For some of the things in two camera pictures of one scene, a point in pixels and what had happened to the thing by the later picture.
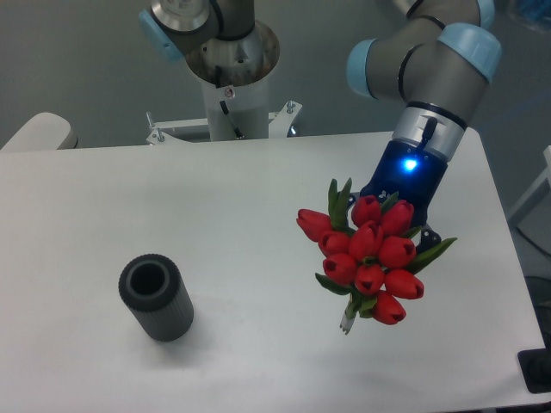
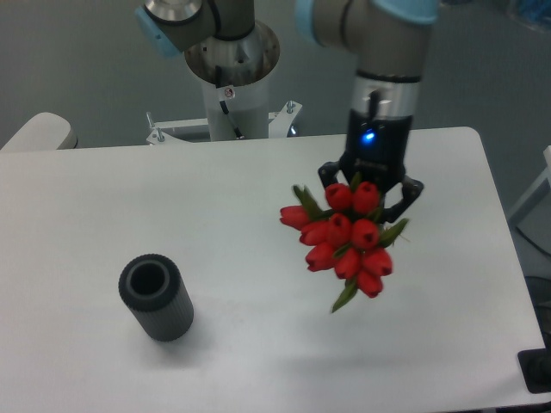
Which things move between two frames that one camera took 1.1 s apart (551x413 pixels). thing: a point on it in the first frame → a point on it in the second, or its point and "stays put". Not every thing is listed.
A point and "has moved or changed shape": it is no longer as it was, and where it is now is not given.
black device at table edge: (535, 365) stays put
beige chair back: (45, 131) stays put
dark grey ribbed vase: (152, 287) stays put
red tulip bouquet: (368, 251) has moved or changed shape
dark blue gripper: (414, 174) → (375, 151)
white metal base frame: (279, 124) stays put
